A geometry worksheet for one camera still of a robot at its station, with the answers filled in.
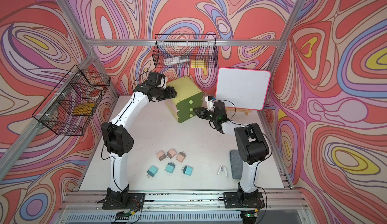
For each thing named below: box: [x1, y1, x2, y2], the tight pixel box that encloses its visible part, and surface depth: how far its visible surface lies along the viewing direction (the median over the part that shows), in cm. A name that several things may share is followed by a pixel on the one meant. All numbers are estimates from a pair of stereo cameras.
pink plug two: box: [166, 148, 177, 159], surface depth 90 cm
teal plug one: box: [146, 165, 158, 179], surface depth 83 cm
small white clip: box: [217, 164, 228, 178], surface depth 84 cm
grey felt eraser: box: [229, 149, 244, 181], surface depth 84 cm
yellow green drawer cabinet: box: [166, 75, 204, 124], surface depth 95 cm
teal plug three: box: [180, 165, 193, 176], surface depth 84 cm
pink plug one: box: [156, 150, 166, 161], surface depth 89 cm
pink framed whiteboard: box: [215, 67, 272, 111], surface depth 103 cm
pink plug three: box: [175, 151, 186, 163], surface depth 89 cm
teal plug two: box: [165, 160, 176, 174], surface depth 85 cm
